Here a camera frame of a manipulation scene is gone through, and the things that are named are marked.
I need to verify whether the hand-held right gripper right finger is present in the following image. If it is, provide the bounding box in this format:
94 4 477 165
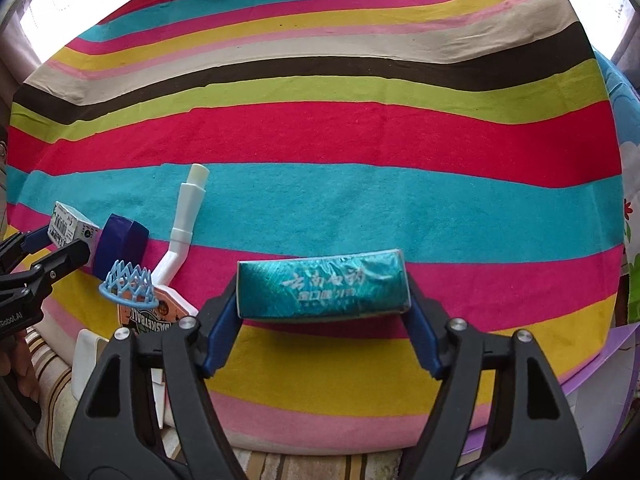
400 280 587 480

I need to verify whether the person's left hand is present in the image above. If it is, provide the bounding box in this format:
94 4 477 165
0 332 38 398

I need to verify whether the toy basketball hoop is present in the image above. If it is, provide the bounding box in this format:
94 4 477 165
98 163 208 336

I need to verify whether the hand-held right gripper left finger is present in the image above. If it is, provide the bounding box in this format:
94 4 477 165
62 280 246 480

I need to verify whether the beige striped bedsheet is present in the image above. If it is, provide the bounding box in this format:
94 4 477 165
25 325 406 480

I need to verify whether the beige curtain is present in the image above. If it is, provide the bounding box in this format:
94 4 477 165
0 10 43 106

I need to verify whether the striped colourful blanket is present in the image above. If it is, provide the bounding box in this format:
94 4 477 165
5 0 626 453

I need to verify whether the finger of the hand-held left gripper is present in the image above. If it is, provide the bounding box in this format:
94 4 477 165
22 238 94 301
0 225 56 271

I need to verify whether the small white green box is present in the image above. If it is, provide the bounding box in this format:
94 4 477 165
47 201 101 256

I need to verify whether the dark blue box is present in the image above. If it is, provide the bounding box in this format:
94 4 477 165
94 213 150 276

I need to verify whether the teal box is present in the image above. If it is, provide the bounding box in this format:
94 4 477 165
236 248 413 322

